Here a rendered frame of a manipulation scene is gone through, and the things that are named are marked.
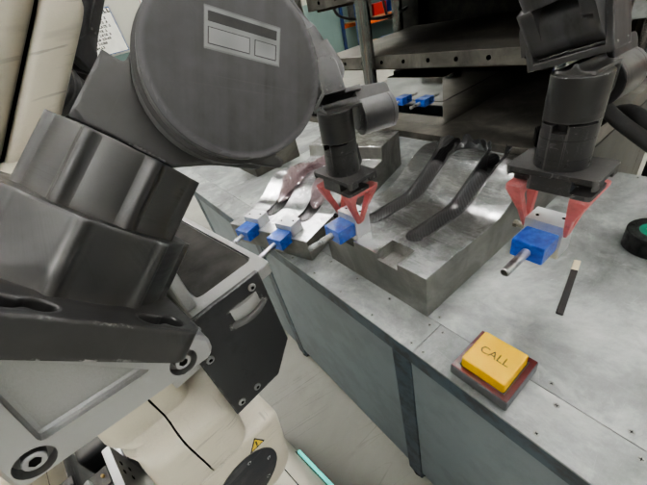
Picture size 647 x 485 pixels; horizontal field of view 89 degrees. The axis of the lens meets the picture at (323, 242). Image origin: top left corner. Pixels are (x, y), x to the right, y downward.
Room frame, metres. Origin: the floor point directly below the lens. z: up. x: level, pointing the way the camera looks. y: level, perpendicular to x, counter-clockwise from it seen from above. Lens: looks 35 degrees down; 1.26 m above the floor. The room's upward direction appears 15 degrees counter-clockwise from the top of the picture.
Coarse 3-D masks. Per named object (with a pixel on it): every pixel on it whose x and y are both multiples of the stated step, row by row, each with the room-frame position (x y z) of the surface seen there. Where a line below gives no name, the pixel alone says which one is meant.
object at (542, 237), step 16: (544, 208) 0.37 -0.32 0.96; (528, 224) 0.35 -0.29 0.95; (544, 224) 0.34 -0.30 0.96; (560, 224) 0.32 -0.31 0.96; (512, 240) 0.33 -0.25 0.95; (528, 240) 0.32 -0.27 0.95; (544, 240) 0.32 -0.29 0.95; (560, 240) 0.31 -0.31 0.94; (528, 256) 0.31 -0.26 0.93; (544, 256) 0.30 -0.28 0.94
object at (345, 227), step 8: (344, 208) 0.55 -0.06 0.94; (360, 208) 0.54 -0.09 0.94; (344, 216) 0.53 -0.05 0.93; (368, 216) 0.52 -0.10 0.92; (328, 224) 0.53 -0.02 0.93; (336, 224) 0.52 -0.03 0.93; (344, 224) 0.51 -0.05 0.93; (352, 224) 0.51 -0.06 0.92; (360, 224) 0.51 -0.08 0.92; (368, 224) 0.52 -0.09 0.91; (328, 232) 0.52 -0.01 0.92; (336, 232) 0.50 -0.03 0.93; (344, 232) 0.50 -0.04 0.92; (352, 232) 0.51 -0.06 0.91; (360, 232) 0.51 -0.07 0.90; (320, 240) 0.50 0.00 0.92; (328, 240) 0.50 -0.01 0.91; (336, 240) 0.50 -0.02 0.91; (344, 240) 0.49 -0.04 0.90; (312, 248) 0.48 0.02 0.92
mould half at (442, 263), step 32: (416, 160) 0.71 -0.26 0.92; (448, 160) 0.65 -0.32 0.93; (384, 192) 0.66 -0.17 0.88; (448, 192) 0.58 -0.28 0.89; (480, 192) 0.53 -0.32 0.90; (544, 192) 0.55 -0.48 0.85; (384, 224) 0.53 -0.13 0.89; (416, 224) 0.51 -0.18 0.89; (448, 224) 0.48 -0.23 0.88; (480, 224) 0.46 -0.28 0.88; (352, 256) 0.51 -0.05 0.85; (416, 256) 0.42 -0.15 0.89; (448, 256) 0.40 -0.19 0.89; (480, 256) 0.44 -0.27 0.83; (384, 288) 0.44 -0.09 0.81; (416, 288) 0.38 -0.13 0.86; (448, 288) 0.39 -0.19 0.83
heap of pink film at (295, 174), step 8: (320, 160) 0.93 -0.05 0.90; (296, 168) 0.86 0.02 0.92; (304, 168) 0.87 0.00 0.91; (312, 168) 0.87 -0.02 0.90; (288, 176) 0.85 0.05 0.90; (296, 176) 0.84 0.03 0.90; (304, 176) 0.84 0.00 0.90; (288, 184) 0.83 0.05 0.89; (296, 184) 0.82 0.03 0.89; (280, 192) 0.82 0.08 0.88; (288, 192) 0.81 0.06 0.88; (312, 192) 0.76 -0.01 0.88; (320, 192) 0.74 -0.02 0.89; (280, 200) 0.81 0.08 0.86; (312, 200) 0.75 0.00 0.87; (320, 200) 0.73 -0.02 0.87
